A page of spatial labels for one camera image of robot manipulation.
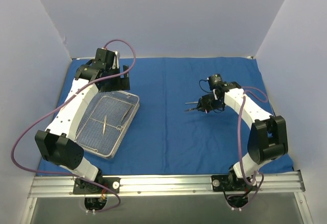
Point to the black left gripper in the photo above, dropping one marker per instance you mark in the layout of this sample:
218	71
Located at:
122	81

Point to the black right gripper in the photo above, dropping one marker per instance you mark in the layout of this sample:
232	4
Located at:
201	104

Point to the steel forceps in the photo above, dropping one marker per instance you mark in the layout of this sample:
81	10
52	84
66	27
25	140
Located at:
125	114

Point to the blue surgical wrap cloth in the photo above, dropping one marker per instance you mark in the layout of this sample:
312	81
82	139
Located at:
163	139

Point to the steel wire mesh tray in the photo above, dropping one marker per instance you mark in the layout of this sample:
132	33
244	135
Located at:
113	104

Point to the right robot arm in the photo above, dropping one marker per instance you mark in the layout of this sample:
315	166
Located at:
262	137

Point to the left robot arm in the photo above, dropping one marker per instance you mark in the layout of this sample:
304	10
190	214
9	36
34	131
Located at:
57	143

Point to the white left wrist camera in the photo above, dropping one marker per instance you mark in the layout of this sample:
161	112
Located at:
115	64

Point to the aluminium back rail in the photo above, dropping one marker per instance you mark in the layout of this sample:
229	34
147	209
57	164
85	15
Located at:
88	58

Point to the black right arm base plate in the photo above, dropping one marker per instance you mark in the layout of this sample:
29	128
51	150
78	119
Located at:
225	183

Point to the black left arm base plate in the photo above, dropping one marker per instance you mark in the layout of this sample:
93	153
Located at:
107	184

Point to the aluminium front frame rail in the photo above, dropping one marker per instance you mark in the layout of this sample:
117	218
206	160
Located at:
156	185

